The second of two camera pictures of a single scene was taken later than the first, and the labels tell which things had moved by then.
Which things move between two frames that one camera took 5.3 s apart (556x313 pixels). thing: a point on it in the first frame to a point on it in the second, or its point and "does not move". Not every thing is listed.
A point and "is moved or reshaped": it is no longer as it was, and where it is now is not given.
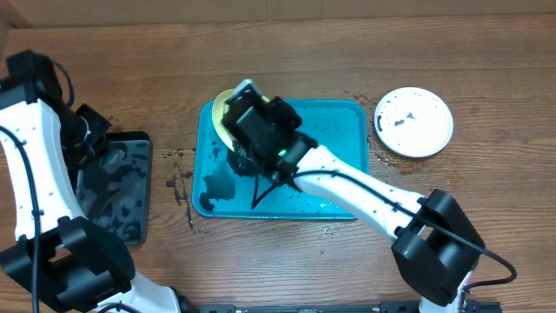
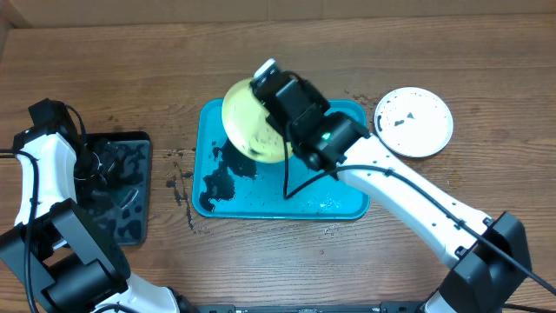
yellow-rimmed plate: [217, 110] is moved or reshaped
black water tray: [121, 201] does not move
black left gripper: [88, 150] to [110, 156]
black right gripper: [239, 145] to [269, 96]
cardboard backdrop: [64, 13] does not move
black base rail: [386, 307] does not move
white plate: [413, 122] does not move
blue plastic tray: [224, 186] does not move
